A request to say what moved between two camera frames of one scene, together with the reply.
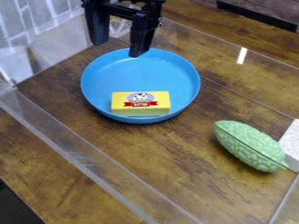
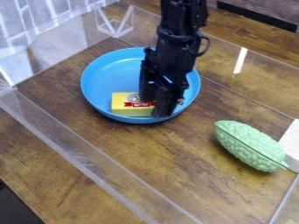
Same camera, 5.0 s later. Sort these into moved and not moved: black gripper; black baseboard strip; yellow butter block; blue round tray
Moved: black gripper
Not moved: yellow butter block; blue round tray; black baseboard strip
